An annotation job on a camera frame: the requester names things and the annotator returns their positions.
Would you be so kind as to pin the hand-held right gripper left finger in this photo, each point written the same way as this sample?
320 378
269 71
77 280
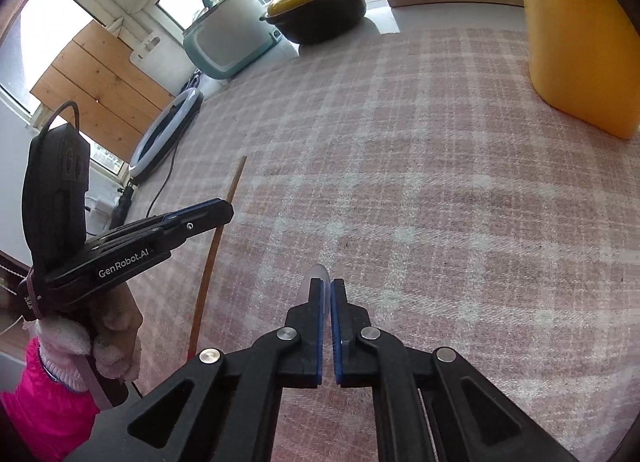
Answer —
316 342

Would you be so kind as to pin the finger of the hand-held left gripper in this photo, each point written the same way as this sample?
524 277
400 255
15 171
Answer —
200 227
150 222

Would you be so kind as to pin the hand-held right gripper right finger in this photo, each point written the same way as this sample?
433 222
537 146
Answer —
337 342

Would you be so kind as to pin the brown wooden chopstick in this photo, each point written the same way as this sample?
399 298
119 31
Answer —
206 282

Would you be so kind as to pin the metal spoon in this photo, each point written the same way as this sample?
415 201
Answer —
316 272

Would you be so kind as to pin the yellow plastic container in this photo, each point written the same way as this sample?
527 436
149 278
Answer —
580 42

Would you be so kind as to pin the person's left forearm pink sleeve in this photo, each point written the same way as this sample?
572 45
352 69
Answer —
45 407

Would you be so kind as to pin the person's left hand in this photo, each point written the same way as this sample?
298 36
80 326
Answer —
115 337

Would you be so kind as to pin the wooden plank panel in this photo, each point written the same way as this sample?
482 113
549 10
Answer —
100 87

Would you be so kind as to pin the white cutting board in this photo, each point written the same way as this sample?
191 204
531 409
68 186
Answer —
160 67

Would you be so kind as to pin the pink plaid tablecloth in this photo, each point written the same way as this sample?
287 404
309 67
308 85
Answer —
400 167

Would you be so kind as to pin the white and teal rice cooker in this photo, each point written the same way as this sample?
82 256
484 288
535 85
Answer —
225 42

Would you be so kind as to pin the black clay pot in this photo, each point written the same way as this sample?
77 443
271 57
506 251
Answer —
325 22

